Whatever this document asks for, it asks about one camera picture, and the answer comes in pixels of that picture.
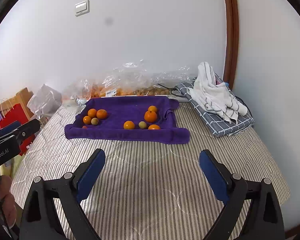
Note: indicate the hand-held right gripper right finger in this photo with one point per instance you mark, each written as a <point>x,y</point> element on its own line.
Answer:
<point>213,177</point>

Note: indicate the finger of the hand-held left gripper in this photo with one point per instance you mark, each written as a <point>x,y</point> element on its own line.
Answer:
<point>27,130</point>
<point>10,125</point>

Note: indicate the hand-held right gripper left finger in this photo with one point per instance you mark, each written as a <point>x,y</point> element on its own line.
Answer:
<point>90,177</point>

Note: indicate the green-brown kiwi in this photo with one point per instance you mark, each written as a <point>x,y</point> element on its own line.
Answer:
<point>94,121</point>
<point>142,124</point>

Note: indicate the orange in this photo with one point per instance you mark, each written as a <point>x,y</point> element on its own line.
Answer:
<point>92,112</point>
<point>102,114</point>
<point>152,108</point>
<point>150,116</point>
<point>129,125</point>
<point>87,119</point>
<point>154,127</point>

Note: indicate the purple towel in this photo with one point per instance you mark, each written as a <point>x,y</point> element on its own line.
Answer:
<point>120,112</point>

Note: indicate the person's left hand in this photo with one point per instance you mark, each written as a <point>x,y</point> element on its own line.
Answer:
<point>7,205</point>

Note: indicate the red paper bag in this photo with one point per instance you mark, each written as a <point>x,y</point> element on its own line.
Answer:
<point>15,113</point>

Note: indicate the grey translucent plastic bag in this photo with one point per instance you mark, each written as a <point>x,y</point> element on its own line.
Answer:
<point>45,100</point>

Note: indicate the grey checked cloth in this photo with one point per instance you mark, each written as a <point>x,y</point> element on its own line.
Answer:
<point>222,127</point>

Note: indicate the clear plastic bag of oranges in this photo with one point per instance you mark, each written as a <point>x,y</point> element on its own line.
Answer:
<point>100,91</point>

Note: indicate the white striped towel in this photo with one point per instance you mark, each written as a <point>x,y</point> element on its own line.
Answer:
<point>212,92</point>

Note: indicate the clear plastic bag of walnuts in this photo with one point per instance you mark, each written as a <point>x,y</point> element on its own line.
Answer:
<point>155,90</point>

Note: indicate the white wall light switch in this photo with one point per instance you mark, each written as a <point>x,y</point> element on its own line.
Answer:
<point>82,8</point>

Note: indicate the brown wooden door frame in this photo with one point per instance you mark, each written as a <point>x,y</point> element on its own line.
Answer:
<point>231,30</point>

